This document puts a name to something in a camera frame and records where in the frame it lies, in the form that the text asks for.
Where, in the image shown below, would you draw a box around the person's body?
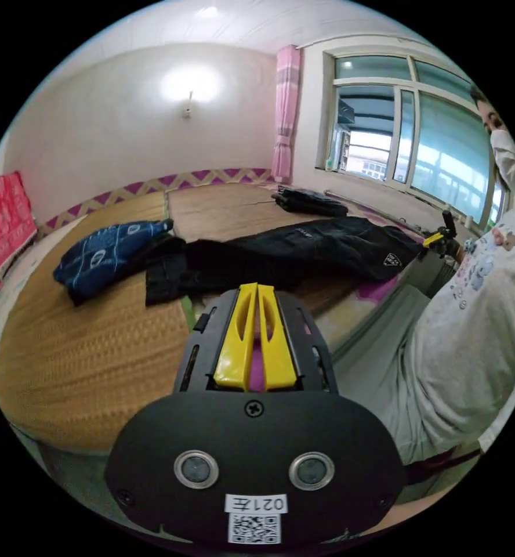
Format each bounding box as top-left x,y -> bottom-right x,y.
330,84 -> 515,467

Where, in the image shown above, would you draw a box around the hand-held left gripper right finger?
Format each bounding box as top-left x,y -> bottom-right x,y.
257,284 -> 298,390

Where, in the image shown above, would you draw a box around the red patterned cloth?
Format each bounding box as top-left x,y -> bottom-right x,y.
0,170 -> 39,273

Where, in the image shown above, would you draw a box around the window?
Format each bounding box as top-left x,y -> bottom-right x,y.
313,48 -> 515,234

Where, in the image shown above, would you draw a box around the pink curtain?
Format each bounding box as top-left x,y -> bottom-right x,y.
271,44 -> 303,185

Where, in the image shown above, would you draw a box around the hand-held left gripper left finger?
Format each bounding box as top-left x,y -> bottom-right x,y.
212,283 -> 258,389

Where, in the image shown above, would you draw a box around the black jeans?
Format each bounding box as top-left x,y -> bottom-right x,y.
146,216 -> 425,307

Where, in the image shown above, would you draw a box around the folded dark trousers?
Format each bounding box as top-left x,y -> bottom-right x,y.
271,186 -> 350,218

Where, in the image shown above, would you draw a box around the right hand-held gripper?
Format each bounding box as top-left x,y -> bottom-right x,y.
417,232 -> 462,263

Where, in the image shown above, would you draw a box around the pile of clothes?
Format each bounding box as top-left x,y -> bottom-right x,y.
52,219 -> 185,306

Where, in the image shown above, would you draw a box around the bed with woven mat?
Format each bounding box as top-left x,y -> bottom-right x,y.
0,179 -> 443,455

